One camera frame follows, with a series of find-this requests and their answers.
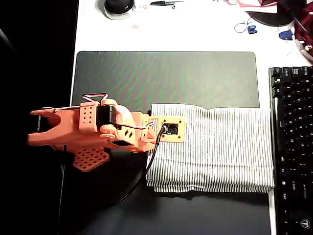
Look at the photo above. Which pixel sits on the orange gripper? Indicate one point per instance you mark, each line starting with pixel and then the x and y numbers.
pixel 144 144

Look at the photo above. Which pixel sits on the striped grey cloth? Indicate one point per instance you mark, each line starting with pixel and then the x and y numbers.
pixel 220 147

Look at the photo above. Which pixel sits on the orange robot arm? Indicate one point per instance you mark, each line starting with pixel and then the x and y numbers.
pixel 68 122

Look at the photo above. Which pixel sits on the black desk mat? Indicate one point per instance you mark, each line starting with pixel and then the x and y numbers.
pixel 171 78

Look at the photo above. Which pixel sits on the round black glass jar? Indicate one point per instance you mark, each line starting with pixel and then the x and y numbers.
pixel 119 7

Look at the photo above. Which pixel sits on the black thread snips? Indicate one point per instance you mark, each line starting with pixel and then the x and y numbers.
pixel 159 3

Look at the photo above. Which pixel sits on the black keyboard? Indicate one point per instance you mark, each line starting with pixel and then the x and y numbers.
pixel 293 122

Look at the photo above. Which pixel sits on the small blue plastic part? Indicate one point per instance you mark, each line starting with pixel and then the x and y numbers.
pixel 252 30

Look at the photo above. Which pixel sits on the dark round pad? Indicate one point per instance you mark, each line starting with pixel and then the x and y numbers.
pixel 271 19

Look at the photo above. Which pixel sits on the red paper sheet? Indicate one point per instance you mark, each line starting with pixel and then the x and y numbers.
pixel 256 6

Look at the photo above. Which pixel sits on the wide blue plastic part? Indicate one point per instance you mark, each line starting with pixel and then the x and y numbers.
pixel 284 35

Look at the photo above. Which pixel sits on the red plaid cloth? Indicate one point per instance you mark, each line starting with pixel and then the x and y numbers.
pixel 306 24

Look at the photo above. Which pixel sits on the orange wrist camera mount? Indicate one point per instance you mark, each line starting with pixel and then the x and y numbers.
pixel 172 138

